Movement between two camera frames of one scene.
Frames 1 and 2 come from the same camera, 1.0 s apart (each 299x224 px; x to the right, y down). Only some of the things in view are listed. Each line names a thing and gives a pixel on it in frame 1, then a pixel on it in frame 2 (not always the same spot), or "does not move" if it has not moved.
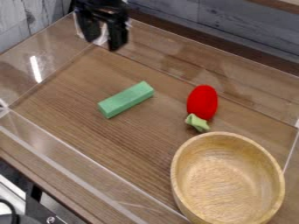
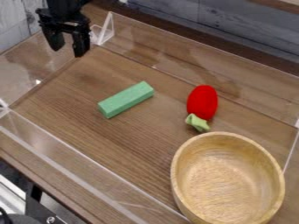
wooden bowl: x=229 y=178 does not move
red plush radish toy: x=202 y=103 does not move
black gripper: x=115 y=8 → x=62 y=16
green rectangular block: x=126 y=100 does not move
